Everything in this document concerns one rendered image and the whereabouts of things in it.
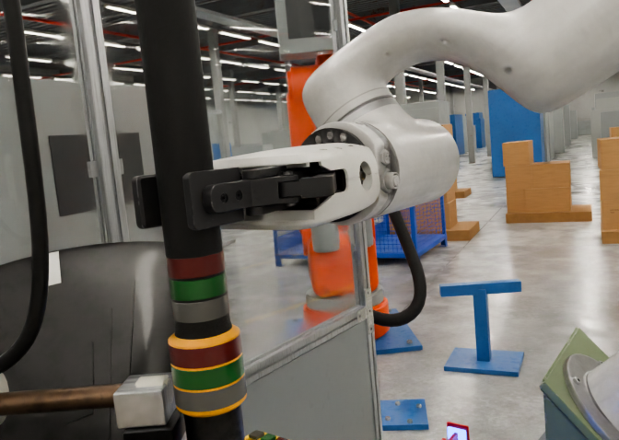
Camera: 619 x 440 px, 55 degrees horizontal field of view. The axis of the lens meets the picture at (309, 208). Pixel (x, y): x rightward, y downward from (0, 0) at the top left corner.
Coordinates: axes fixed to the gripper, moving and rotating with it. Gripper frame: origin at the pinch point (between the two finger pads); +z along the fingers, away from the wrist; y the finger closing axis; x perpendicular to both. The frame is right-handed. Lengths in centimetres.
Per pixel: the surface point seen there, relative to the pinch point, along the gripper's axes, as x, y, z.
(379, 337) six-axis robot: -142, 196, -341
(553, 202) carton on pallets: -114, 215, -900
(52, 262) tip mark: -5.2, 19.3, -1.8
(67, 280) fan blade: -6.5, 17.5, -1.8
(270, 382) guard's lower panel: -55, 70, -81
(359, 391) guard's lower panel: -73, 70, -121
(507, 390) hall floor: -147, 87, -298
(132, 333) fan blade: -10.5, 11.0, -2.7
